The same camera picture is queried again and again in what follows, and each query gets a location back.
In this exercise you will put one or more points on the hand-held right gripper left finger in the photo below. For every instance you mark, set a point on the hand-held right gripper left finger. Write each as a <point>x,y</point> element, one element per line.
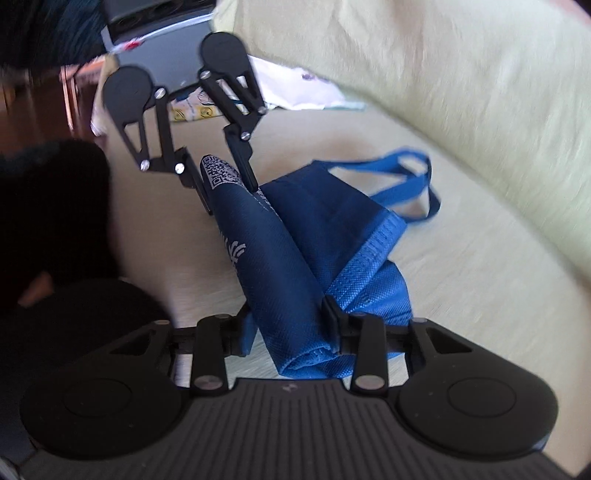
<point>235,341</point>

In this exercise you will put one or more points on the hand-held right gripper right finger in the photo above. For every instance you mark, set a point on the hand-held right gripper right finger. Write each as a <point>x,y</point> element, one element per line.
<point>331,323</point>

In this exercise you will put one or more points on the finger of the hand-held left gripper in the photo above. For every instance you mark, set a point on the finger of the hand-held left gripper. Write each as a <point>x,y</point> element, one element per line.
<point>184,166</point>
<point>240,147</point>

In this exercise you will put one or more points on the blue shopping bag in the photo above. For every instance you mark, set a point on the blue shopping bag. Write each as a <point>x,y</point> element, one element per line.
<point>286,258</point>

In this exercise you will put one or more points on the cartoon printed bag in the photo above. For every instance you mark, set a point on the cartoon printed bag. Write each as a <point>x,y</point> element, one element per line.
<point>194,108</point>

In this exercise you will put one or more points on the person's dark clothing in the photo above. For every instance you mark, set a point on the person's dark clothing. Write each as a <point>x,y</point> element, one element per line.
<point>46,207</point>

